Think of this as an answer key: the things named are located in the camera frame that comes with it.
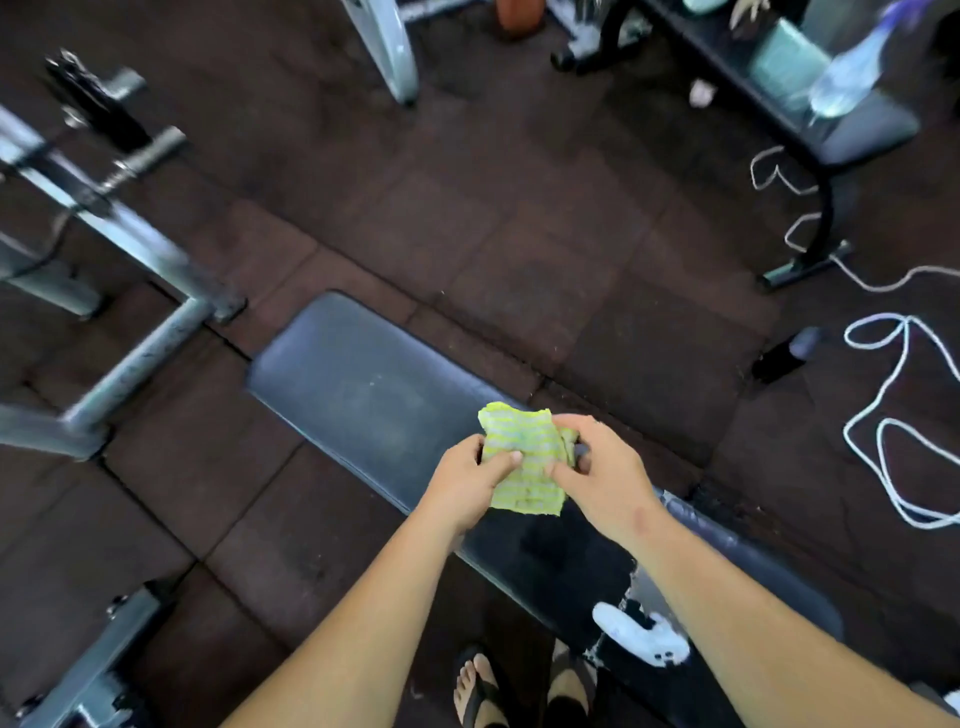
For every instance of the person's right foot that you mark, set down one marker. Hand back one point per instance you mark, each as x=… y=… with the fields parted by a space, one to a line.
x=568 y=686

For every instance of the black-framed padded bench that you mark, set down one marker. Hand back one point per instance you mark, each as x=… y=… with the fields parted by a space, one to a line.
x=870 y=127

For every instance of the person's left foot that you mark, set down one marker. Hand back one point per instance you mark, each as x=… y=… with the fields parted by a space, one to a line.
x=480 y=690

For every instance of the person's left thumb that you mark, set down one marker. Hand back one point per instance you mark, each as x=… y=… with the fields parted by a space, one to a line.
x=501 y=465

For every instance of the white game controller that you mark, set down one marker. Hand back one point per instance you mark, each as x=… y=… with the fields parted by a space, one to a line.
x=641 y=636

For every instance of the person's foot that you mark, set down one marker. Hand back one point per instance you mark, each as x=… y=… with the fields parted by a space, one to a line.
x=568 y=686
x=480 y=690

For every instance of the black padded workout bench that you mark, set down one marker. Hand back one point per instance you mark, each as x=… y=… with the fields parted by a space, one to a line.
x=360 y=375

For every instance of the person's right hand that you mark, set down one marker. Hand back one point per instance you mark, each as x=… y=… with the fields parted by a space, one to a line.
x=611 y=480

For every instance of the black bottle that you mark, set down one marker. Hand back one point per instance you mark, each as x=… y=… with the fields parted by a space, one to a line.
x=784 y=355

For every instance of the orange container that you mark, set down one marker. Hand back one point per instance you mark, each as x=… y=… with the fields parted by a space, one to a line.
x=519 y=13

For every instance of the grey metal rack frame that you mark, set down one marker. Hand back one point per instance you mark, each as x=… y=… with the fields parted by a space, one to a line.
x=142 y=247

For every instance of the grey metal machine base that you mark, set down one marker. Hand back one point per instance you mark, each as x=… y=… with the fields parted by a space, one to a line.
x=90 y=667

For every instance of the white crumpled paper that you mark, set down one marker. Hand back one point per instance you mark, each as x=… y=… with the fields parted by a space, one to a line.
x=701 y=93

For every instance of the person's right forearm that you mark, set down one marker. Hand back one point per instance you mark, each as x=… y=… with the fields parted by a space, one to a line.
x=750 y=637

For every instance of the person's left hand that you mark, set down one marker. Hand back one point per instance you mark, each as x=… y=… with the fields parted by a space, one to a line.
x=457 y=487

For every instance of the yellow-green striped cloth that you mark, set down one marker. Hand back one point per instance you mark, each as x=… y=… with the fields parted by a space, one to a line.
x=525 y=442

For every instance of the grey metal machine leg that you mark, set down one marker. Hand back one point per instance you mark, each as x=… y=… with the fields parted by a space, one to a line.
x=390 y=45

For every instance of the person's right thumb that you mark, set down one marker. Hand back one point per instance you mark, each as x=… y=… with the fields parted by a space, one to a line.
x=564 y=476

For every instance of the teal folded cloth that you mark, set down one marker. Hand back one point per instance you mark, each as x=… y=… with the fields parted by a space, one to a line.
x=784 y=64

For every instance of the person's left forearm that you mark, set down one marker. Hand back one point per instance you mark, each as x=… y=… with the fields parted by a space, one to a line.
x=360 y=637

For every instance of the clear spray bottle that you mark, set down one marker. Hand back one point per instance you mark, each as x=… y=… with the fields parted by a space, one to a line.
x=847 y=75

